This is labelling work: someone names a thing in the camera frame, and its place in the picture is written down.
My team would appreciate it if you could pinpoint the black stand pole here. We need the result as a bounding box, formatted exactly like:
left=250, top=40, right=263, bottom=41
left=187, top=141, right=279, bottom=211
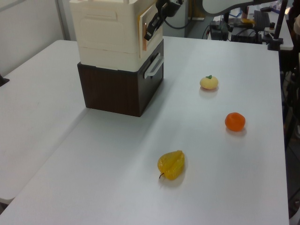
left=274, top=0, right=289, bottom=41

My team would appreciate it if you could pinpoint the pale yellow fruit green leaf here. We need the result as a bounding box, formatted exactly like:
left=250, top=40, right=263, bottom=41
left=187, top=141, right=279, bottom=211
left=199, top=75, right=219, bottom=90

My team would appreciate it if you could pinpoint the dark brown wooden drawer box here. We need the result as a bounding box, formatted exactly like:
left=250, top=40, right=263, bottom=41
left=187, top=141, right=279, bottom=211
left=77, top=38, right=165, bottom=117

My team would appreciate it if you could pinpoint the black clamp base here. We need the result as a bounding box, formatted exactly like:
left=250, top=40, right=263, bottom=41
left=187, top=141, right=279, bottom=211
left=267, top=38, right=284, bottom=51

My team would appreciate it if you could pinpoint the yellow starfruit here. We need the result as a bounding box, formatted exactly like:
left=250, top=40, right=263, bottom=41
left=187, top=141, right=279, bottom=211
left=157, top=150, right=186, bottom=181

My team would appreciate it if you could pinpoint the black device with green hue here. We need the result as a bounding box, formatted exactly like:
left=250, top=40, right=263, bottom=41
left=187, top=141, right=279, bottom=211
left=209, top=20, right=230, bottom=41

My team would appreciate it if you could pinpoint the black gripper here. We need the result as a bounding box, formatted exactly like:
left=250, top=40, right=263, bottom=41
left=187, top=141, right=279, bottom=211
left=143, top=0, right=182, bottom=41

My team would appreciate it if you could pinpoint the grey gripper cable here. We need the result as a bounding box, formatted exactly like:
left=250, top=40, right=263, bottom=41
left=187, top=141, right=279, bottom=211
left=164, top=14, right=193, bottom=30

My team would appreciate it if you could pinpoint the cream plastic cabinet box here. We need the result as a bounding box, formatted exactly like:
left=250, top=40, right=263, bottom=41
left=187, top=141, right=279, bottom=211
left=69, top=0, right=164, bottom=71

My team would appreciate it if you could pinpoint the black block at table edge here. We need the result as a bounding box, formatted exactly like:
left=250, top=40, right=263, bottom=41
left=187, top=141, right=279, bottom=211
left=0, top=74, right=10, bottom=88

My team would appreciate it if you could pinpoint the orange tangerine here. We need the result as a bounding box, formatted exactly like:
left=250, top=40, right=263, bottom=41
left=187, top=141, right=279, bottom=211
left=225, top=112, right=246, bottom=132

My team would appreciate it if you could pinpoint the cream cabinet door orange tab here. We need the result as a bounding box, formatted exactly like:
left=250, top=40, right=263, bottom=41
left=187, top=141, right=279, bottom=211
left=139, top=3, right=164, bottom=59

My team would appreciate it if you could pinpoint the white drawer handle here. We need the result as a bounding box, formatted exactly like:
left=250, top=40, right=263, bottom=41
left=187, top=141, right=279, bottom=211
left=144, top=52, right=165, bottom=79

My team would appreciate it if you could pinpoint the black electronics box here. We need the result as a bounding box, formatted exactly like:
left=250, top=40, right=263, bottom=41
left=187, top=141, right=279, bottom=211
left=231, top=27, right=263, bottom=45

